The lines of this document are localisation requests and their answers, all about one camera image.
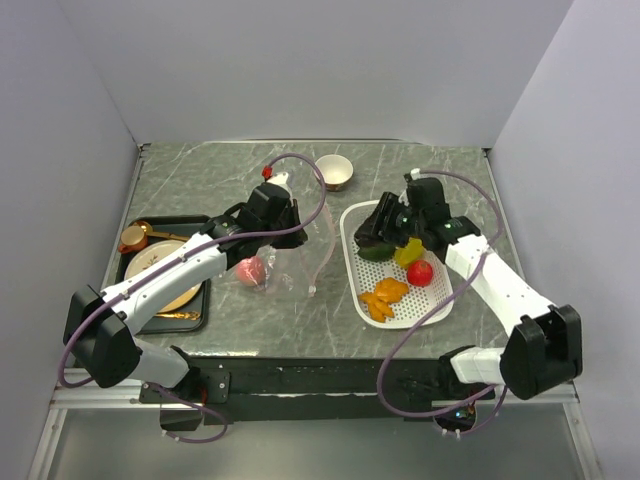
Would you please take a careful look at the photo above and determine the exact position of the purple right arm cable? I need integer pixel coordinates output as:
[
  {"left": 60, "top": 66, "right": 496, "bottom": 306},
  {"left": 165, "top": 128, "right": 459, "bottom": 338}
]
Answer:
[{"left": 375, "top": 169, "right": 507, "bottom": 437}]

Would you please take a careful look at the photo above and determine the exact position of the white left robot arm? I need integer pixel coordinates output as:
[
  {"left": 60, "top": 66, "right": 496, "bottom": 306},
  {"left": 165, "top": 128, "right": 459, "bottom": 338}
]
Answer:
[{"left": 63, "top": 173, "right": 306, "bottom": 402}]

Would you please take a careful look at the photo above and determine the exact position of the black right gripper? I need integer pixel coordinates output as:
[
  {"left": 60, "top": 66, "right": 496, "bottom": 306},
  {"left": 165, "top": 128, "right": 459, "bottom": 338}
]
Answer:
[{"left": 358, "top": 191, "right": 425, "bottom": 249}]

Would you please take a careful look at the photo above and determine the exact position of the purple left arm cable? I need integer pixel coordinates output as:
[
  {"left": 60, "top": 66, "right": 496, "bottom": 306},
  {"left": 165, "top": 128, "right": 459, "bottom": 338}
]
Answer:
[{"left": 58, "top": 153, "right": 329, "bottom": 445}]

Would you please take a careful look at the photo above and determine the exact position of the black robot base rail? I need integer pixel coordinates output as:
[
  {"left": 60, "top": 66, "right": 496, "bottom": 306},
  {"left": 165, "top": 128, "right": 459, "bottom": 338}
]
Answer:
[{"left": 132, "top": 349, "right": 501, "bottom": 431}]

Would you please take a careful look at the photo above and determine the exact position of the white perforated plastic basket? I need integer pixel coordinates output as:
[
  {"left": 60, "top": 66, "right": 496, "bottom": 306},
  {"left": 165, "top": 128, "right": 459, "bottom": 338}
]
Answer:
[{"left": 339, "top": 201, "right": 452, "bottom": 330}]

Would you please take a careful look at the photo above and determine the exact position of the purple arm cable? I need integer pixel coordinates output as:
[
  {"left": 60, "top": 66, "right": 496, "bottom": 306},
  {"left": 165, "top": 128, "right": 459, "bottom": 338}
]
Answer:
[
  {"left": 375, "top": 169, "right": 507, "bottom": 437},
  {"left": 58, "top": 153, "right": 329, "bottom": 445}
]

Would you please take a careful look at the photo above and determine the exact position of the black rectangular tray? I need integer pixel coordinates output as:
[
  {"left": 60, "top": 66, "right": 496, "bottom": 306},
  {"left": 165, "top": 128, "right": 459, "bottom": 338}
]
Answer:
[{"left": 115, "top": 215, "right": 211, "bottom": 335}]

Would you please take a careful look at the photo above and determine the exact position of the gold spoon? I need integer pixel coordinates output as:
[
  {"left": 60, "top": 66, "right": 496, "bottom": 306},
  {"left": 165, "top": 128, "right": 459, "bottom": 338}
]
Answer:
[{"left": 132, "top": 220, "right": 190, "bottom": 242}]

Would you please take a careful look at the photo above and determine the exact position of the orange ginger root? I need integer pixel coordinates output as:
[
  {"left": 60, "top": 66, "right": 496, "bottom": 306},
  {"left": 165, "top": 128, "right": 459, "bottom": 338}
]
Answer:
[{"left": 358, "top": 277, "right": 409, "bottom": 323}]

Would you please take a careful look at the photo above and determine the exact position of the clear zip top bag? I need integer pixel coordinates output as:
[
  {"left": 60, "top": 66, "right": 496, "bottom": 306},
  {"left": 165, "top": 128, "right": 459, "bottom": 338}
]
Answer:
[{"left": 234, "top": 205, "right": 336, "bottom": 299}]

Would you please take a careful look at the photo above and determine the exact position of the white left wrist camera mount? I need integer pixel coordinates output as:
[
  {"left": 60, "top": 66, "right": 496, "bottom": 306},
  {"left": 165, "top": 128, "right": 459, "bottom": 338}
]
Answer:
[{"left": 262, "top": 165, "right": 292, "bottom": 196}]

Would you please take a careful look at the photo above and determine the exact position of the gold fork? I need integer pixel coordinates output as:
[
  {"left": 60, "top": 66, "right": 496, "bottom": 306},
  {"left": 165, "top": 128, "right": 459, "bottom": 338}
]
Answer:
[{"left": 156, "top": 311, "right": 201, "bottom": 321}]

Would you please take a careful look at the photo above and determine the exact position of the small brown cup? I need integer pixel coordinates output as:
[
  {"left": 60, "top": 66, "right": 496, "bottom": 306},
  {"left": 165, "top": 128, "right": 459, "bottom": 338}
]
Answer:
[{"left": 118, "top": 225, "right": 148, "bottom": 254}]

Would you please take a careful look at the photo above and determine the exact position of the yellow green starfruit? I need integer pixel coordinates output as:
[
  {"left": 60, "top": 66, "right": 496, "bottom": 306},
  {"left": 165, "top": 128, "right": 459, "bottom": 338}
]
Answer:
[{"left": 394, "top": 238, "right": 424, "bottom": 269}]

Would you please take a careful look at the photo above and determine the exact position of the cream plate with leaf pattern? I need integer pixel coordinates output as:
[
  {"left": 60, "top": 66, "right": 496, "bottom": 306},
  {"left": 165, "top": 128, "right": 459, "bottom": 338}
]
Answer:
[{"left": 124, "top": 240, "right": 202, "bottom": 314}]

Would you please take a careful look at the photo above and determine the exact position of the dark green avocado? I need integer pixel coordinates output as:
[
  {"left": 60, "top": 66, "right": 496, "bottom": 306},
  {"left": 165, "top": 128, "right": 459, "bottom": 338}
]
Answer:
[{"left": 357, "top": 243, "right": 396, "bottom": 262}]

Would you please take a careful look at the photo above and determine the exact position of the white ceramic bowl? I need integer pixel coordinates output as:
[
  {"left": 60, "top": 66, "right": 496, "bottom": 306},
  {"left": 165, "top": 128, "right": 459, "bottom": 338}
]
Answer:
[{"left": 315, "top": 154, "right": 354, "bottom": 192}]

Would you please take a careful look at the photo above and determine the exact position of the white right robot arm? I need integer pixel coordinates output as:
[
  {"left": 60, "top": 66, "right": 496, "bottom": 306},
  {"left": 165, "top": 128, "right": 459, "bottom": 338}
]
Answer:
[{"left": 354, "top": 177, "right": 583, "bottom": 400}]

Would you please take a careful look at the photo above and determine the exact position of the pink peach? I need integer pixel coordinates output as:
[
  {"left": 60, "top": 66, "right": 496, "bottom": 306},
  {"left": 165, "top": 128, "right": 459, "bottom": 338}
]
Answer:
[{"left": 235, "top": 256, "right": 266, "bottom": 287}]

